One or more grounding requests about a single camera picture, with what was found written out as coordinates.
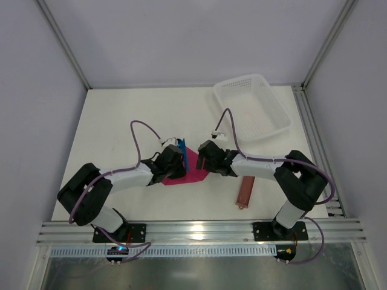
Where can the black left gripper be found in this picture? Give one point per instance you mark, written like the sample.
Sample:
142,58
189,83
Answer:
178,161

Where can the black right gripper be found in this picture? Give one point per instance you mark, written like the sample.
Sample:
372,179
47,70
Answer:
204,155

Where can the pink paper napkin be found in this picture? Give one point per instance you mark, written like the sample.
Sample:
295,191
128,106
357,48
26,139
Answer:
192,176

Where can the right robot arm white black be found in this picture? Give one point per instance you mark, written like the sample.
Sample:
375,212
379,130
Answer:
299,179

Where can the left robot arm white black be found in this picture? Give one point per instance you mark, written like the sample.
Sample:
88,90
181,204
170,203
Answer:
85,194

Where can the brown utensil tray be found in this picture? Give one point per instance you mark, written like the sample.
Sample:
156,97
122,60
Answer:
245,192

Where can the white plastic basket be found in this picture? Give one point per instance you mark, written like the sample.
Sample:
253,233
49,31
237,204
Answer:
257,111

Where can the left controller board black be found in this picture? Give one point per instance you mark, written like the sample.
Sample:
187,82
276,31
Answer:
117,254

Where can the controller board black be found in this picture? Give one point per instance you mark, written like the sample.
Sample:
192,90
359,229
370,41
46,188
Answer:
285,255
117,254

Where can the right controller board black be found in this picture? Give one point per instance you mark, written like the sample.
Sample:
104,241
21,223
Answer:
285,255

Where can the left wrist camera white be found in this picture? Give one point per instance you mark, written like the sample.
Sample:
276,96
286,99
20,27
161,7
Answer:
170,141

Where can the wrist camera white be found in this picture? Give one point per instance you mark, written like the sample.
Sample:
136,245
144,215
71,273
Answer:
219,136
170,141

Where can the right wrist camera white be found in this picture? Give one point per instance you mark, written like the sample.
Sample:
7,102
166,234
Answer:
219,136

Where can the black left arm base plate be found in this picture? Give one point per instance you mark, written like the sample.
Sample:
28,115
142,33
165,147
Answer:
133,232

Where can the white slotted cable duct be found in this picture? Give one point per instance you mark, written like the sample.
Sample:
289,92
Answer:
156,251

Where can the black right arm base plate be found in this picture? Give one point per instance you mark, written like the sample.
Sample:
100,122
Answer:
273,231

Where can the right side aluminium rail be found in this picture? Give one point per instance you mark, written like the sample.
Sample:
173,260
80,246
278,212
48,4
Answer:
334,206

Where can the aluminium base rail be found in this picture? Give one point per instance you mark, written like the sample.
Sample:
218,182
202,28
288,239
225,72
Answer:
241,231

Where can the left aluminium frame post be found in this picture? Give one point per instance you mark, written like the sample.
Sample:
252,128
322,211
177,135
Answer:
59,36

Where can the aluminium frame post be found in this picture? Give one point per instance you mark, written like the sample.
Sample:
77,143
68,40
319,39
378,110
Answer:
334,32
59,36

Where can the right aluminium frame post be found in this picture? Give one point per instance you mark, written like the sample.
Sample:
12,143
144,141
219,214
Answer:
334,32

